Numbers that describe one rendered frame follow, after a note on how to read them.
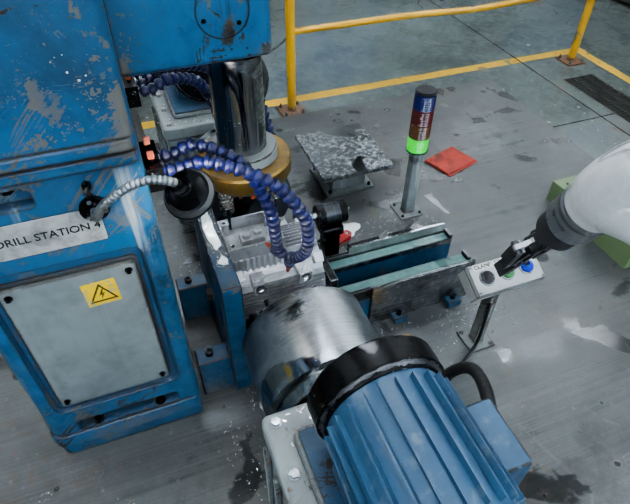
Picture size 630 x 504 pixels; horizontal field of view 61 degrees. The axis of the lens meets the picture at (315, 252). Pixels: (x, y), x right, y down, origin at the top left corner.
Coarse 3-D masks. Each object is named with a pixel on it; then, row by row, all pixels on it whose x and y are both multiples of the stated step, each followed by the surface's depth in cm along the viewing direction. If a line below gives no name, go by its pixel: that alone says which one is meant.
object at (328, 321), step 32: (320, 288) 100; (256, 320) 99; (288, 320) 95; (320, 320) 94; (352, 320) 96; (256, 352) 97; (288, 352) 91; (320, 352) 89; (256, 384) 97; (288, 384) 88
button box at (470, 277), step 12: (480, 264) 117; (492, 264) 117; (468, 276) 116; (480, 276) 115; (516, 276) 117; (528, 276) 118; (540, 276) 118; (468, 288) 117; (480, 288) 114; (492, 288) 115; (504, 288) 115; (516, 288) 120
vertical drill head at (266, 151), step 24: (216, 72) 86; (240, 72) 85; (216, 96) 89; (240, 96) 88; (216, 120) 93; (240, 120) 91; (264, 120) 95; (216, 144) 99; (240, 144) 94; (264, 144) 98; (264, 168) 97; (288, 168) 100; (240, 192) 96
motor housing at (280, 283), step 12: (288, 228) 120; (300, 228) 120; (288, 240) 118; (300, 240) 118; (312, 264) 119; (276, 276) 115; (288, 276) 115; (312, 276) 118; (324, 276) 120; (252, 288) 114; (276, 288) 116; (288, 288) 117; (300, 288) 118; (252, 300) 116; (276, 300) 118; (252, 312) 118
